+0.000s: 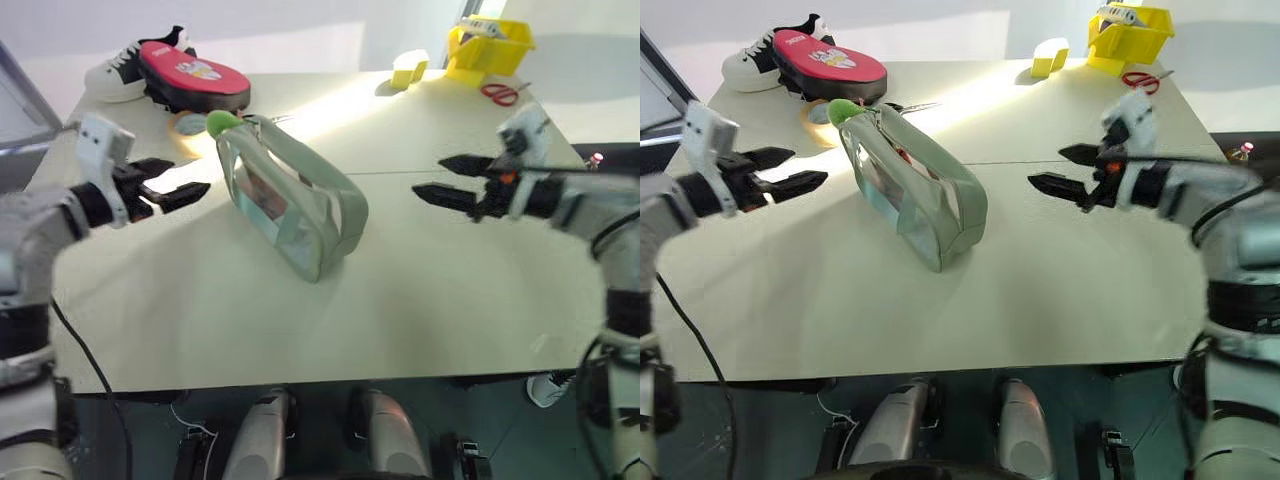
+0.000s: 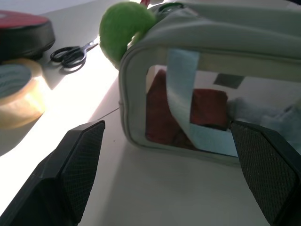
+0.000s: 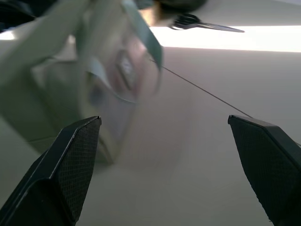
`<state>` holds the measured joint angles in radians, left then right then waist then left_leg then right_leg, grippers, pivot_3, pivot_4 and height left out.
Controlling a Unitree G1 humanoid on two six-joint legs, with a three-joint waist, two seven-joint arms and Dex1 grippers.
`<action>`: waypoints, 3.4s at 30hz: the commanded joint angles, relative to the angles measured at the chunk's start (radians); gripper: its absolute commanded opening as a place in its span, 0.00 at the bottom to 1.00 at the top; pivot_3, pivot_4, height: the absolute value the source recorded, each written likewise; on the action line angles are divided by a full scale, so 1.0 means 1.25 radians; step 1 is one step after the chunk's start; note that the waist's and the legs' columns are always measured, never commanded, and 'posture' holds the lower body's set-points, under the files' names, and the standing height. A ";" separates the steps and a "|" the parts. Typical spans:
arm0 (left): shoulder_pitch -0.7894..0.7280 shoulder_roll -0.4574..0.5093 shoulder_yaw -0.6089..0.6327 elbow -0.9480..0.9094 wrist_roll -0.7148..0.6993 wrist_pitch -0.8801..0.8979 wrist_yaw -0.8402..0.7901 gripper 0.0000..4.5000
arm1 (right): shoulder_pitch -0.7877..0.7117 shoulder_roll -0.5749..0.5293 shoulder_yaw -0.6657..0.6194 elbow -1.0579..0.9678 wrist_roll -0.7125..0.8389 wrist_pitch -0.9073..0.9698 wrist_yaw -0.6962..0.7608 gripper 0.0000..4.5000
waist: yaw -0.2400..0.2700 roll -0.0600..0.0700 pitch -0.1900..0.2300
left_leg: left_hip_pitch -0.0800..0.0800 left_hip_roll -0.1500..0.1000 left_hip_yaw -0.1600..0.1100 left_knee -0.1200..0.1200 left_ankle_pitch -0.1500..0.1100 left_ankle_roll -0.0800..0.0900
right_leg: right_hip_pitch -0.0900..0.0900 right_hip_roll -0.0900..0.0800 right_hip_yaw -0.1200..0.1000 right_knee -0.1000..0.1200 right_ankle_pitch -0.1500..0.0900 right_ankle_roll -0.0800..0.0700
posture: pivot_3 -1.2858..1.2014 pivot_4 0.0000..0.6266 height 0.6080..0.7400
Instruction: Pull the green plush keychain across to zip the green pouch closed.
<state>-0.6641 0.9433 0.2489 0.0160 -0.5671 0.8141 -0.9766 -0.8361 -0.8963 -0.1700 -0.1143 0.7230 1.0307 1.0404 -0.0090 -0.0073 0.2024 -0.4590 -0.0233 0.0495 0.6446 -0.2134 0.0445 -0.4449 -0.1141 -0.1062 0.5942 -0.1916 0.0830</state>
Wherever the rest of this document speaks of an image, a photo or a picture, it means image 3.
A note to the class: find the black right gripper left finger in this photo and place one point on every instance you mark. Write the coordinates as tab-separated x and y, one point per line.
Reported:
58	179

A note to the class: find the dark rounded object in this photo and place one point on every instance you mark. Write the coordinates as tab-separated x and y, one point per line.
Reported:
181	4

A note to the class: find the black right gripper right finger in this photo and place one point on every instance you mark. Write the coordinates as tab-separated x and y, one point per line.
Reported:
270	169

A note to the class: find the blurred white bag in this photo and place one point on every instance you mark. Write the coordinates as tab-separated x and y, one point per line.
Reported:
70	70

